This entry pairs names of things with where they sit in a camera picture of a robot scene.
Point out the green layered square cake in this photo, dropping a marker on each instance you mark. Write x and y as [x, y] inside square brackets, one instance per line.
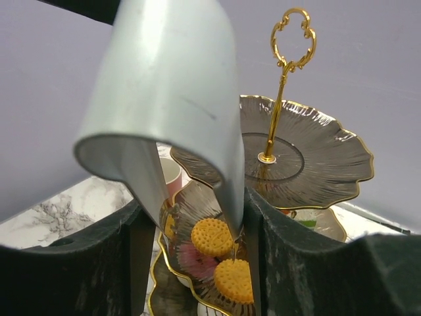
[306, 217]

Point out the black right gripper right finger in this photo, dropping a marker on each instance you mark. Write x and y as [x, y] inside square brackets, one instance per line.
[297, 271]

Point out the orange jam biscuit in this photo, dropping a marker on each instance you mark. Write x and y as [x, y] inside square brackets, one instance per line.
[212, 237]

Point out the pink frosted donut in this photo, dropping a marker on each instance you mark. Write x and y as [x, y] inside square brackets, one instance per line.
[194, 264]

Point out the pink mug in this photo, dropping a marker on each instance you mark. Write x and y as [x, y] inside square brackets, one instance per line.
[172, 174]

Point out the orange waffle biscuit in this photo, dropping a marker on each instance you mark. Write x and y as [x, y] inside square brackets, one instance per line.
[232, 278]

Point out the three-tier grey cake stand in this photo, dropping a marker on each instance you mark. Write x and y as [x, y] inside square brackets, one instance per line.
[296, 158]

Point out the metal serving tongs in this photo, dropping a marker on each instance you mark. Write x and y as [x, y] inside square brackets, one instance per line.
[168, 76]

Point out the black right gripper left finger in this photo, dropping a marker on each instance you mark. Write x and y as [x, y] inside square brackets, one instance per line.
[102, 269]

